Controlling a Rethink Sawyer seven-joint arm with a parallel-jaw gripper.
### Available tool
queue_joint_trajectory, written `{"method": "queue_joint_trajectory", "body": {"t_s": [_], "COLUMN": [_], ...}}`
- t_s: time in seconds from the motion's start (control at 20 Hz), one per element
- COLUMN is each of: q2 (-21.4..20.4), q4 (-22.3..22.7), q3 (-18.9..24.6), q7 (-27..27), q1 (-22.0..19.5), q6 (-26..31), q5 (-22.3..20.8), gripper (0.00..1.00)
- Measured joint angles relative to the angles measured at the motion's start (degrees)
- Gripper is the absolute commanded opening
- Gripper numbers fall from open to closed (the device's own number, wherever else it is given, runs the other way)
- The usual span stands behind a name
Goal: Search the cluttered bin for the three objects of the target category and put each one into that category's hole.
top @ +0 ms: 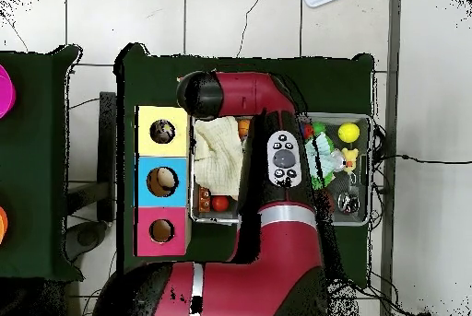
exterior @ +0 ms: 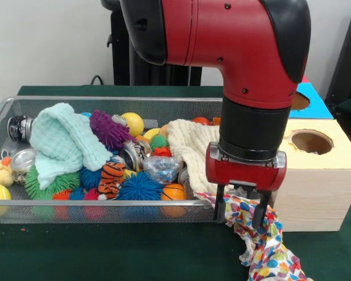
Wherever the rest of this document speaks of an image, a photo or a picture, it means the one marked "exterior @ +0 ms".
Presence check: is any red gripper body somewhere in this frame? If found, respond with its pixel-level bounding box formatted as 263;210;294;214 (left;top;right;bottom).
205;142;288;193

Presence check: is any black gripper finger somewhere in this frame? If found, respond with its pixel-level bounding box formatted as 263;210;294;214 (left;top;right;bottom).
213;184;226;224
251;189;271;229

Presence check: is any wooden box with three holes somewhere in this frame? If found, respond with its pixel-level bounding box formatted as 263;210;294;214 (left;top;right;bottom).
269;74;351;232

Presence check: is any small orange basketball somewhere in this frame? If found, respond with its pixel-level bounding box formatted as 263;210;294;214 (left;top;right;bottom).
160;183;187;202

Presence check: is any cream knitted cloth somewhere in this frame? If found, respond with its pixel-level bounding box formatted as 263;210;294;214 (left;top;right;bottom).
166;118;235;194

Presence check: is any blue spiky ball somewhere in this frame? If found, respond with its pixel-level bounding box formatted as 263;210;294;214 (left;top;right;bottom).
116;172;164;201

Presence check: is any tiger plush toy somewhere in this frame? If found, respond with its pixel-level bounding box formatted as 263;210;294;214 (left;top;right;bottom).
98;161;128;200

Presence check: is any purple spiky toy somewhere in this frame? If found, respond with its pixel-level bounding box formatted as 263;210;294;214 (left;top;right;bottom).
90;109;137;149

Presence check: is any green spiky ball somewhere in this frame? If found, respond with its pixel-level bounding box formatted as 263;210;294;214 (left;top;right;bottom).
25;163;81;200

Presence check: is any mint green cloth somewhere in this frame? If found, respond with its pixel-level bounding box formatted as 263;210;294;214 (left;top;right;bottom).
29;102;113;190

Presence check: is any yellow plush duck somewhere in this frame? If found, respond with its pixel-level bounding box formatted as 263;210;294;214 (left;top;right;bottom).
0;157;15;187

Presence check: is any wire mesh bin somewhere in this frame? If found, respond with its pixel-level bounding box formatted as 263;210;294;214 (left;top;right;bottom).
0;95;270;225

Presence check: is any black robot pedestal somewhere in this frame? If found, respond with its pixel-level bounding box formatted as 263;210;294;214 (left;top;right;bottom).
101;0;202;87

